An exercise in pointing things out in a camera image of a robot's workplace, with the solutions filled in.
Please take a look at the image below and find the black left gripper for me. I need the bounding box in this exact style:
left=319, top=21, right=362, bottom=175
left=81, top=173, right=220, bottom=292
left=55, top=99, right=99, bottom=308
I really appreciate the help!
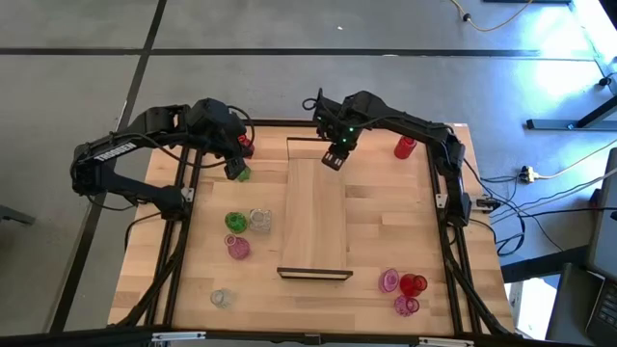
left=206, top=113, right=255, bottom=182

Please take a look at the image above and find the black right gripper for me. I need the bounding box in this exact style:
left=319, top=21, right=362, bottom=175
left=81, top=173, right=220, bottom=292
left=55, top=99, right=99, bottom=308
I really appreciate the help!
left=312, top=89, right=361, bottom=173

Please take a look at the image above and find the green round glass vase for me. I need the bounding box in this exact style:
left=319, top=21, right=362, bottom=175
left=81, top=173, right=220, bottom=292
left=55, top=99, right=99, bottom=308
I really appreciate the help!
left=224, top=211, right=249, bottom=235

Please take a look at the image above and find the clear square textured glass vase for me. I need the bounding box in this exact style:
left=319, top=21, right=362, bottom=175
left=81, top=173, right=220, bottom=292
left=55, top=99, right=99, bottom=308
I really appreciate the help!
left=248, top=207, right=273, bottom=235

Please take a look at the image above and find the red ribbed bottle vase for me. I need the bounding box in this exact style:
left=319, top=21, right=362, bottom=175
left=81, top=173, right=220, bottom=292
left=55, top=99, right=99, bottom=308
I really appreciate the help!
left=393, top=135, right=418, bottom=160

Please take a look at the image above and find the pink long-neck bulb vase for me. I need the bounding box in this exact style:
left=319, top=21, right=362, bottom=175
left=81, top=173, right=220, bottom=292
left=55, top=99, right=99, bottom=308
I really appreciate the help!
left=224, top=233, right=252, bottom=261

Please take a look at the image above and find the clear bulb glass vase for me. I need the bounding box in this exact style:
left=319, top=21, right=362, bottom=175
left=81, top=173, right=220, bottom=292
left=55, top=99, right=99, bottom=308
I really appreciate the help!
left=209, top=287, right=236, bottom=310

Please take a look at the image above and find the pink ribbed cylinder vase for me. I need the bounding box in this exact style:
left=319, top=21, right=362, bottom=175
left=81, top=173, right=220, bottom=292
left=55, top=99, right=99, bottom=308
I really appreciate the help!
left=378, top=268, right=401, bottom=294

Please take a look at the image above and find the red bulb glass vase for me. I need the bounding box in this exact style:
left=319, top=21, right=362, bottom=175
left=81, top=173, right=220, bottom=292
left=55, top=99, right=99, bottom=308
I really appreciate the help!
left=399, top=273, right=429, bottom=298

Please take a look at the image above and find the pink round glass vase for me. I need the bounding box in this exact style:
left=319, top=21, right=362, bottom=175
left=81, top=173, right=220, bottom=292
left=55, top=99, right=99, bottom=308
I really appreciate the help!
left=393, top=294, right=421, bottom=318

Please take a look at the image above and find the grey desk foot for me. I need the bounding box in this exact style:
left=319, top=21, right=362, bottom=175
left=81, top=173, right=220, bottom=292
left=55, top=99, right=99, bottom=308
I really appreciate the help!
left=525, top=93, right=617, bottom=131

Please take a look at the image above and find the grey metal foot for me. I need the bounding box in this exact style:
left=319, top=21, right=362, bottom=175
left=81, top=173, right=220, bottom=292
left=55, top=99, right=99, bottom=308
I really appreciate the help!
left=0, top=204, right=37, bottom=227

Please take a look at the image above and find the white box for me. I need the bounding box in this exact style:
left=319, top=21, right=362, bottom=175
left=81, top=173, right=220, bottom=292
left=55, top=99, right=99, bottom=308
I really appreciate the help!
left=508, top=277, right=560, bottom=341

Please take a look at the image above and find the grey monitor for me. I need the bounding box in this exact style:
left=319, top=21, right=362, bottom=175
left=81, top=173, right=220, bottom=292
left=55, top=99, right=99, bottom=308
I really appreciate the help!
left=585, top=147, right=617, bottom=280

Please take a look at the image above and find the dark grey cabinet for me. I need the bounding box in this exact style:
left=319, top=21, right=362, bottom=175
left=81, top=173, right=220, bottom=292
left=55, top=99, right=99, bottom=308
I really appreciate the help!
left=547, top=262, right=604, bottom=346

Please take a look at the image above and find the dark keyboard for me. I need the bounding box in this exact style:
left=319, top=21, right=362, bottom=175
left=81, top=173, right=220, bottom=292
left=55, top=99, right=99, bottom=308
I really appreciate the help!
left=585, top=279, right=617, bottom=346

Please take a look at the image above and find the black aluminium table frame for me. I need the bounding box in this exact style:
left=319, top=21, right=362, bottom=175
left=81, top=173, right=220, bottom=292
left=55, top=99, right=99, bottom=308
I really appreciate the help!
left=108, top=118, right=517, bottom=347

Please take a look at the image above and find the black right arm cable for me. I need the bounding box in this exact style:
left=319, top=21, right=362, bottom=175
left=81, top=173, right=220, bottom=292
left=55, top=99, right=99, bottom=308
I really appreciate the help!
left=302, top=88, right=401, bottom=134

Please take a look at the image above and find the black left base cable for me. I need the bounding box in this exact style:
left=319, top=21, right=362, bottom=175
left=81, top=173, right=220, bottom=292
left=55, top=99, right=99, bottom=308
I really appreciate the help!
left=123, top=210, right=164, bottom=253

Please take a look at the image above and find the silver aluminium bracket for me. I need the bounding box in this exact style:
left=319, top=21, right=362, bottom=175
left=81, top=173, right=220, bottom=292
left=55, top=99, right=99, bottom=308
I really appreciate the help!
left=417, top=336, right=476, bottom=347
left=151, top=331, right=207, bottom=343

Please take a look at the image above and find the black floor cable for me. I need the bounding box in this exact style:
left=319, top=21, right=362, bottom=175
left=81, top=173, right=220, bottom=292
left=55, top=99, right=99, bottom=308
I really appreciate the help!
left=469, top=158, right=565, bottom=257
left=510, top=205, right=617, bottom=221

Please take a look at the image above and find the yellow floor cable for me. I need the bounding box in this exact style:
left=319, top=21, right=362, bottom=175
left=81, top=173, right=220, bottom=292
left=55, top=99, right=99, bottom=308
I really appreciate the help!
left=450, top=0, right=535, bottom=33

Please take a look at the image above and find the white floor cable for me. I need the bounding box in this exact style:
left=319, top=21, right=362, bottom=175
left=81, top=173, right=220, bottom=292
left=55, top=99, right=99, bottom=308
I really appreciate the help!
left=537, top=138, right=617, bottom=180

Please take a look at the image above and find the grey floor cable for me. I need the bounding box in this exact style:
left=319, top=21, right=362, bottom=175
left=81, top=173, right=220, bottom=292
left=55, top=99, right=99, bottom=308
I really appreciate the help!
left=491, top=168, right=617, bottom=209

